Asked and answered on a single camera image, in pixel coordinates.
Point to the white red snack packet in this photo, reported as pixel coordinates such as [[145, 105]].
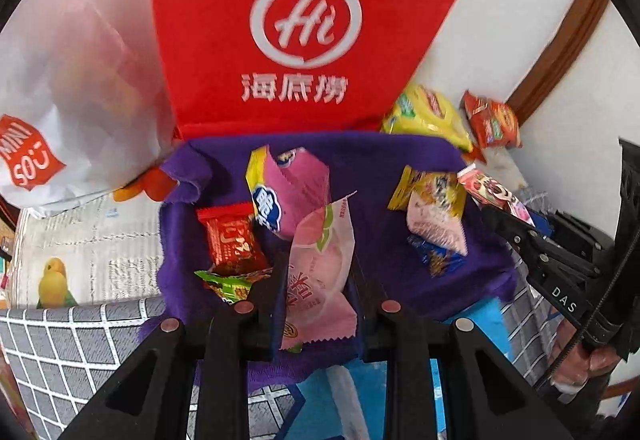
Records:
[[436, 225]]

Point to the blue tissue pack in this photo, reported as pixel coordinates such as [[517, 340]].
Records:
[[348, 401]]

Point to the person's right hand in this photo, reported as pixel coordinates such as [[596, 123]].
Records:
[[579, 365]]

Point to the small red snack packet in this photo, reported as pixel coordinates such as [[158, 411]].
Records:
[[231, 241]]

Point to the blue snack packet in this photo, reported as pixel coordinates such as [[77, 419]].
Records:
[[438, 260]]

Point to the pink large snack bag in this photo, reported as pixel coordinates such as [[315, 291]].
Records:
[[286, 188]]

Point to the yellow triangular snack packet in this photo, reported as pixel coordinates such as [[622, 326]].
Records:
[[440, 189]]

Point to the red paper Haidilao bag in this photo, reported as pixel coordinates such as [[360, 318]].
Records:
[[267, 66]]

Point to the white Miniso plastic bag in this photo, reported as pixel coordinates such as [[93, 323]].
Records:
[[81, 114]]

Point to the green snack packet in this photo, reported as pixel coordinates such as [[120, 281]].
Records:
[[232, 288]]

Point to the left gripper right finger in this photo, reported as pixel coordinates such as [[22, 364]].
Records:
[[484, 396]]

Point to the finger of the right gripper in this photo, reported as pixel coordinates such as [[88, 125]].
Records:
[[576, 236], [529, 243]]

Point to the orange chips bag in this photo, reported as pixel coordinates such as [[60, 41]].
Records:
[[493, 123]]

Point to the yellow chips bag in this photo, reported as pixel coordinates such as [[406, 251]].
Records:
[[426, 112]]

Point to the purple towel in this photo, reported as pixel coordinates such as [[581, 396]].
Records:
[[364, 166]]

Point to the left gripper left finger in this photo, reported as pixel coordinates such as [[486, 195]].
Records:
[[190, 381]]

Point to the brown wooden door frame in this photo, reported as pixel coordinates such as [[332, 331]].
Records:
[[581, 20]]

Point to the colourful pink candy packet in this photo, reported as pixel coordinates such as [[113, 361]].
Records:
[[488, 191]]

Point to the grey checked tablecloth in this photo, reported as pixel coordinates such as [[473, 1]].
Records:
[[81, 285]]

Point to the light pink peach packet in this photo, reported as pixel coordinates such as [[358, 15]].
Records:
[[316, 308]]

